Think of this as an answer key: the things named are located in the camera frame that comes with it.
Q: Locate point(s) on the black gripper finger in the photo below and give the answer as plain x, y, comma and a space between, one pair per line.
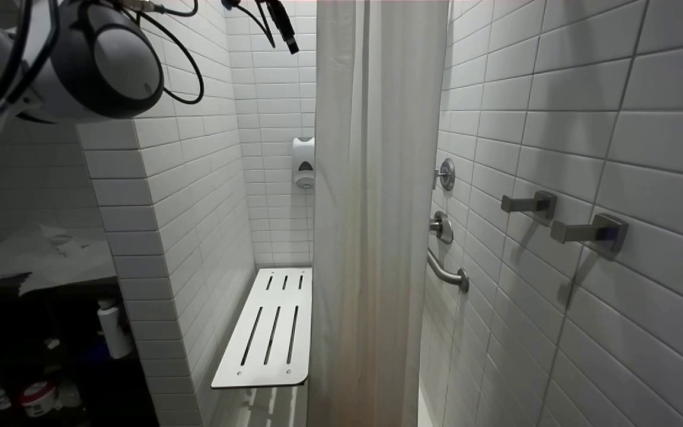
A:
286, 26

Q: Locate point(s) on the white shower curtain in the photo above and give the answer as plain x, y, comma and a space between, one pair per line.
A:
378, 222

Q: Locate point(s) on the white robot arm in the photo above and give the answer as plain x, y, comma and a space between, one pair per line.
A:
48, 61

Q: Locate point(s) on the white slotted shower seat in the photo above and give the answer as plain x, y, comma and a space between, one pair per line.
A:
266, 327

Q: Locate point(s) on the white soap dispenser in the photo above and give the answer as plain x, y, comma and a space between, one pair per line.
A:
304, 162

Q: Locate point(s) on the round chrome valve plate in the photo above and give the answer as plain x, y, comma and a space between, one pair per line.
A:
446, 174

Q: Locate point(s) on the long chrome grab bar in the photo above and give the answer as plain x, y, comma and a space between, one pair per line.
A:
446, 271

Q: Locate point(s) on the grey crumpled cover sheet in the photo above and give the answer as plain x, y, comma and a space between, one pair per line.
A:
34, 251

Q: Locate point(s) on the white plastic bottle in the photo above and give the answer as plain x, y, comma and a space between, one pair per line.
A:
113, 326

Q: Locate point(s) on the dark storage shelf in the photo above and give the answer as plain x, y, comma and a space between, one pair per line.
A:
41, 347

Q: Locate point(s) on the red and white container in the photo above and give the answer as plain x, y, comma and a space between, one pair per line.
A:
36, 394

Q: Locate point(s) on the square metal wall hook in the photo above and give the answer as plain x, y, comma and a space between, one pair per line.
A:
534, 205
598, 231

